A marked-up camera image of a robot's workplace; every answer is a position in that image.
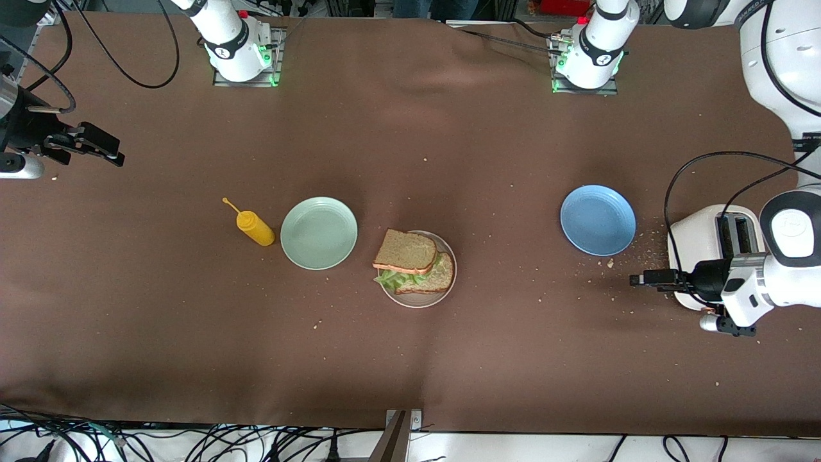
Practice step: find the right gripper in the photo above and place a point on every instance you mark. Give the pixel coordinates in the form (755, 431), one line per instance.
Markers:
(25, 130)

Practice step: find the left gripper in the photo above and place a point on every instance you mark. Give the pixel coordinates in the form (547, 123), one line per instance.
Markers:
(707, 278)

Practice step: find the yellow squeeze bottle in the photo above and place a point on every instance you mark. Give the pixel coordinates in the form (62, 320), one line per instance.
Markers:
(255, 230)

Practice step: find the brown bread slice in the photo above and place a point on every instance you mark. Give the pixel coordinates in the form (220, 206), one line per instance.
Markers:
(405, 251)
(439, 279)

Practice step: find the green lettuce leaf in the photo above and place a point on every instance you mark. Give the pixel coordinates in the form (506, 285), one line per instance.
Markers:
(388, 279)

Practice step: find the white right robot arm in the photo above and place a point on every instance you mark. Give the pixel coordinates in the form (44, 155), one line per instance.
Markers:
(231, 45)

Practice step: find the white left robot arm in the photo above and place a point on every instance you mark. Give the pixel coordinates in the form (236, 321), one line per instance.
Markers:
(782, 64)

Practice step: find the blue plate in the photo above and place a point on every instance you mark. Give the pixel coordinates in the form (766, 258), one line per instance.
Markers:
(598, 220)

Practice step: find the mint green plate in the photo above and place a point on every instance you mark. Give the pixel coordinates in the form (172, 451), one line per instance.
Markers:
(319, 233)

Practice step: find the beige plate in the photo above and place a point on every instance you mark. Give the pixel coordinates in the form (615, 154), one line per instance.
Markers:
(417, 301)

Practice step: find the white toaster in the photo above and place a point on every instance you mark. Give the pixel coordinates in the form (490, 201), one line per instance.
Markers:
(696, 244)

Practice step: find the brown tablecloth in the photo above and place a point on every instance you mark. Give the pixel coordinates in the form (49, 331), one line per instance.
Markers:
(410, 160)

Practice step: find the red box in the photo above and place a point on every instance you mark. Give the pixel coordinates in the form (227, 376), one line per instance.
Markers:
(564, 6)

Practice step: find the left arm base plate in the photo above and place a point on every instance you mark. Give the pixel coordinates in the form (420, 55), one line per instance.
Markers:
(606, 90)

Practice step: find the grey metal bracket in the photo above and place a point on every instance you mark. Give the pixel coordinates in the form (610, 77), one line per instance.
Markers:
(394, 443)

